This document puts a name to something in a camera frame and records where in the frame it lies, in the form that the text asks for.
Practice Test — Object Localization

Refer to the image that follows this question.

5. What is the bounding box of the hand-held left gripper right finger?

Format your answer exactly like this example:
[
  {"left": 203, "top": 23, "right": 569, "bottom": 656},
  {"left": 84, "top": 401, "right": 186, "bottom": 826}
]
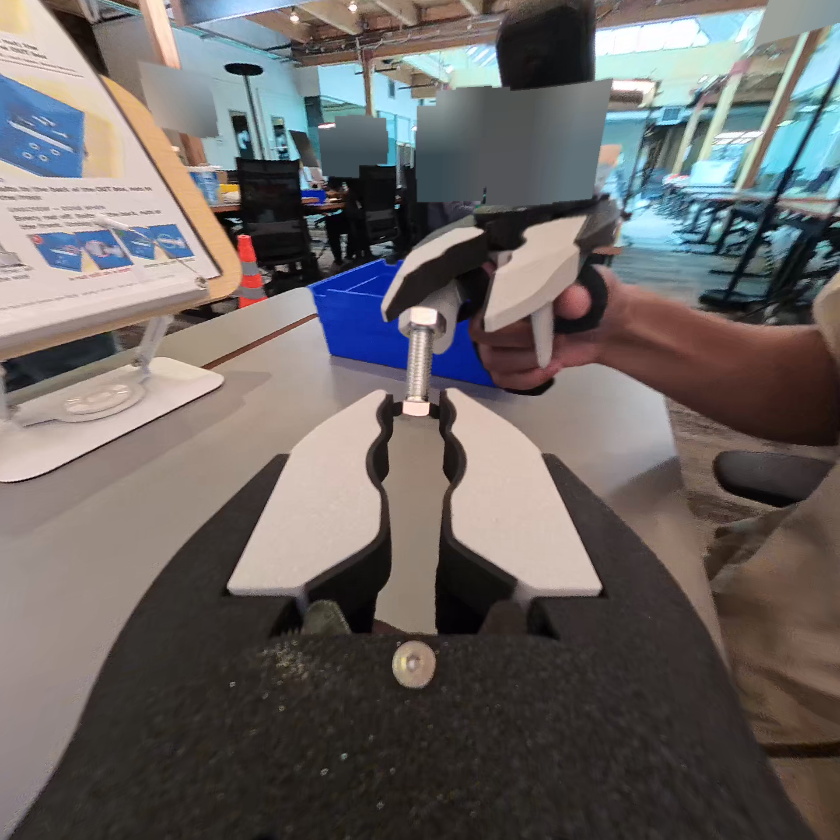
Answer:
[{"left": 437, "top": 386, "right": 606, "bottom": 619}]

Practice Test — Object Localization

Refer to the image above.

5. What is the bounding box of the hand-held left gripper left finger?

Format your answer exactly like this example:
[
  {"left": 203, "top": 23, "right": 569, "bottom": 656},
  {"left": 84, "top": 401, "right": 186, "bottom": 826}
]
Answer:
[{"left": 226, "top": 389, "right": 396, "bottom": 619}]

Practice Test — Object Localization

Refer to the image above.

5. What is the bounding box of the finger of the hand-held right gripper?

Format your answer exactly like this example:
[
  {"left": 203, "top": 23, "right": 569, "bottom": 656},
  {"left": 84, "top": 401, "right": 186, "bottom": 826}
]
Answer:
[
  {"left": 479, "top": 214, "right": 593, "bottom": 370},
  {"left": 380, "top": 225, "right": 490, "bottom": 357}
]

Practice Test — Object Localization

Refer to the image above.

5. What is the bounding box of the steel hex bolt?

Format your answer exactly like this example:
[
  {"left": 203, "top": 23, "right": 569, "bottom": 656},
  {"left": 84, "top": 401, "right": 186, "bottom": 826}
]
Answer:
[{"left": 403, "top": 331, "right": 437, "bottom": 421}]

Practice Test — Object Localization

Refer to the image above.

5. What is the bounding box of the person's right hand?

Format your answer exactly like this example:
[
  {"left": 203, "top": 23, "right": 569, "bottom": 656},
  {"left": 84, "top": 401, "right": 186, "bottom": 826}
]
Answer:
[{"left": 469, "top": 258, "right": 641, "bottom": 393}]

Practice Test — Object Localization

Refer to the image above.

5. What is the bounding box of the blue plastic bin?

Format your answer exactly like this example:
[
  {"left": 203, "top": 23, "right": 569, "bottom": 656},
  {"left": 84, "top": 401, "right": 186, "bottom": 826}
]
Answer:
[{"left": 310, "top": 256, "right": 498, "bottom": 391}]

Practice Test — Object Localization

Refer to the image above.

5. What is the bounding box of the black mesh office chair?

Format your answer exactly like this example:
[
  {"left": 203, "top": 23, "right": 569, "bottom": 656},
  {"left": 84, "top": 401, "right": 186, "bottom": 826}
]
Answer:
[{"left": 237, "top": 158, "right": 324, "bottom": 284}]

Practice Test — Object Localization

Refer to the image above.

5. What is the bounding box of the orange traffic cone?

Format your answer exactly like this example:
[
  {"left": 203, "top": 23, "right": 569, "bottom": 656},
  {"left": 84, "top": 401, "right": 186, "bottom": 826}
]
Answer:
[{"left": 233, "top": 233, "right": 269, "bottom": 311}]

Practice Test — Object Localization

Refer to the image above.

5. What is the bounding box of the black floor lamp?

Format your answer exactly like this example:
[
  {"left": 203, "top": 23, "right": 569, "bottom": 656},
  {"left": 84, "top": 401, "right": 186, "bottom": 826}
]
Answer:
[{"left": 222, "top": 62, "right": 269, "bottom": 166}]

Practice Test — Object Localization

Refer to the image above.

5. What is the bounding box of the instruction board on white stand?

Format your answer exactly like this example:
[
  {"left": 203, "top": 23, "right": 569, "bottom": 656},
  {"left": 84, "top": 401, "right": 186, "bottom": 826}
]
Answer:
[{"left": 0, "top": 0, "right": 245, "bottom": 485}]

